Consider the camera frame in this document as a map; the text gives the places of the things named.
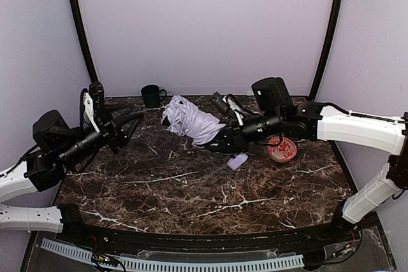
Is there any small circuit board with wires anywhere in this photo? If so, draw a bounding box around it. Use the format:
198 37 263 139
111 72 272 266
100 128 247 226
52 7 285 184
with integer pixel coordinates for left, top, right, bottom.
91 252 126 272

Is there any black right corner post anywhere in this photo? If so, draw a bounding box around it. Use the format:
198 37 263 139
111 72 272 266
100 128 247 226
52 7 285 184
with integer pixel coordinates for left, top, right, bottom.
308 0 342 101

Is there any black left corner post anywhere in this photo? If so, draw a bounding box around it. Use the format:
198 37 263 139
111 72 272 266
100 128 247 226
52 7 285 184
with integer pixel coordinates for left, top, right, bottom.
69 0 99 83

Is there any red patterned ceramic bowl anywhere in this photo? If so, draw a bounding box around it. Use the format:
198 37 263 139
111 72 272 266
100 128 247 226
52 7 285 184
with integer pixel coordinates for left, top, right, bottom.
267 136 297 163

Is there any black front table rail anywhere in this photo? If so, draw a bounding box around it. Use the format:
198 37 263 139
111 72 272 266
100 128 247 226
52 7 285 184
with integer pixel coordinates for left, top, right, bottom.
57 204 360 254

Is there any grey slotted cable duct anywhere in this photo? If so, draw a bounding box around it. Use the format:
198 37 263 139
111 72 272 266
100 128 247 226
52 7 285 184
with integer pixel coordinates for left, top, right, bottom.
40 238 305 272

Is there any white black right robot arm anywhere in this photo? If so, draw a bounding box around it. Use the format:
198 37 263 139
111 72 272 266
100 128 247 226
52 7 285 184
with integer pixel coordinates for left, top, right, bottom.
205 77 407 227

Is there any black cup holder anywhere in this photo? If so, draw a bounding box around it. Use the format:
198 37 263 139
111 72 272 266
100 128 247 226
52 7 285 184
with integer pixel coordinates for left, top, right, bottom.
141 85 168 109

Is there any black corner post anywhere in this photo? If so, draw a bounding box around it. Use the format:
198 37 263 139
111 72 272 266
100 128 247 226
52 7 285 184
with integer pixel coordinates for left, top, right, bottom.
69 0 99 83
308 0 342 101

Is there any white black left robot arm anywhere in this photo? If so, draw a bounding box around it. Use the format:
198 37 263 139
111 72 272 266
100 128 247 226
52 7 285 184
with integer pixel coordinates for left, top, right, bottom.
1 82 144 233

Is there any lavender folding umbrella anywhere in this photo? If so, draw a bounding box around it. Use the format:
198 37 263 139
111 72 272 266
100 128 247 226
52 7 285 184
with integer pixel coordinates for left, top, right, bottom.
161 95 248 170

